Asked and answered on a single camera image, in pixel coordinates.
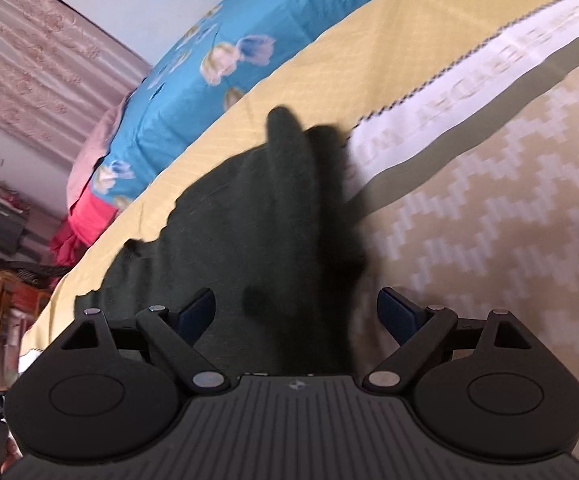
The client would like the red bed sheet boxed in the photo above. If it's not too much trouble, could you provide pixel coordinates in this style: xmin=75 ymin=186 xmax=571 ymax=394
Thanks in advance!
xmin=50 ymin=193 xmax=121 ymax=267

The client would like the blue floral quilt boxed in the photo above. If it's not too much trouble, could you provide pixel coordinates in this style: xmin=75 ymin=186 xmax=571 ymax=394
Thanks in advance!
xmin=89 ymin=0 xmax=440 ymax=211

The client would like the dark green knit sweater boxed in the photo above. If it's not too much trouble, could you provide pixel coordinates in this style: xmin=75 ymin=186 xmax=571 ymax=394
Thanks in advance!
xmin=73 ymin=105 xmax=370 ymax=376

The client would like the pink pillow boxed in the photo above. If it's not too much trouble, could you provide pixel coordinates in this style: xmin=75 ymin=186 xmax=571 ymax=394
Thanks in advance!
xmin=66 ymin=95 xmax=132 ymax=213

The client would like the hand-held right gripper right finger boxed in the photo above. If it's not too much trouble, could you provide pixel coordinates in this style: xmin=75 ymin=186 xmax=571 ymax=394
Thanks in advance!
xmin=362 ymin=287 xmax=536 ymax=393

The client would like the yellow and white patterned bedspread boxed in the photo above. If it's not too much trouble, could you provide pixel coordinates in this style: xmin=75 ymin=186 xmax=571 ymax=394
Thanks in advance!
xmin=19 ymin=0 xmax=579 ymax=471

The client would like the pink floral curtain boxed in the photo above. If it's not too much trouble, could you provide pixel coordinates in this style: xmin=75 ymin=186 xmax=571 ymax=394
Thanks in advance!
xmin=0 ymin=0 xmax=152 ymax=165

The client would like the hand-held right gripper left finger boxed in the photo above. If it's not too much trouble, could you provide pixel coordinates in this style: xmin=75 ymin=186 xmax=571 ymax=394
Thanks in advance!
xmin=60 ymin=288 xmax=232 ymax=394

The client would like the wooden shelf unit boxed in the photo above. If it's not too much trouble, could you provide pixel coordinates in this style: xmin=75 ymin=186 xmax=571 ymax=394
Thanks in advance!
xmin=0 ymin=278 xmax=52 ymax=389

